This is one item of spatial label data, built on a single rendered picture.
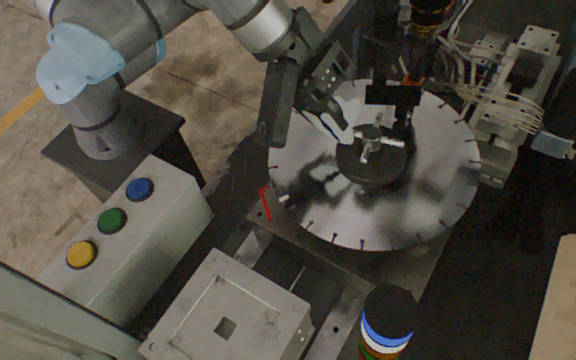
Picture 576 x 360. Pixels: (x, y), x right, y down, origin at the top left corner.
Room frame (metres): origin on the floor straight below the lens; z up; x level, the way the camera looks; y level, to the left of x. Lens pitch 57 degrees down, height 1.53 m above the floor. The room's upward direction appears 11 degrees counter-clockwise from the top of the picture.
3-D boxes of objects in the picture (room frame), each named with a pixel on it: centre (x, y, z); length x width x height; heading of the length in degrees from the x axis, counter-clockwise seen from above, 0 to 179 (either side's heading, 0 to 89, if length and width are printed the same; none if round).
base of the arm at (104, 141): (0.72, 0.39, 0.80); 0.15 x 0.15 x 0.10
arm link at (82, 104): (0.73, 0.39, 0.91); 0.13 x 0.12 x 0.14; 128
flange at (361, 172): (0.38, -0.14, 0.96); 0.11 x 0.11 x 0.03
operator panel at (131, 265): (0.38, 0.30, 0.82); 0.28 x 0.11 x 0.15; 138
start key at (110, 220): (0.39, 0.31, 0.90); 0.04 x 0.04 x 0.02
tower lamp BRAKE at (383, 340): (0.09, -0.06, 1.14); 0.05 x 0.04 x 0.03; 48
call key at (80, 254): (0.34, 0.35, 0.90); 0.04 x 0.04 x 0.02
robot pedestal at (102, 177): (0.72, 0.39, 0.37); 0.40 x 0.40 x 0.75; 48
